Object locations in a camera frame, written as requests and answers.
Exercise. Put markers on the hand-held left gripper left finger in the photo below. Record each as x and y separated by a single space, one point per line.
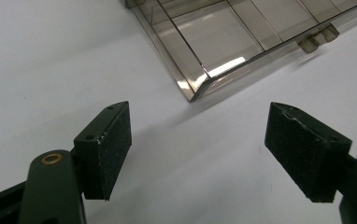
103 149

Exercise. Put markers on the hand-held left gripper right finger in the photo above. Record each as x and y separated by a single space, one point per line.
304 149

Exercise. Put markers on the clear smoky plastic organizer box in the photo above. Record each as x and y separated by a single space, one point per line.
217 40

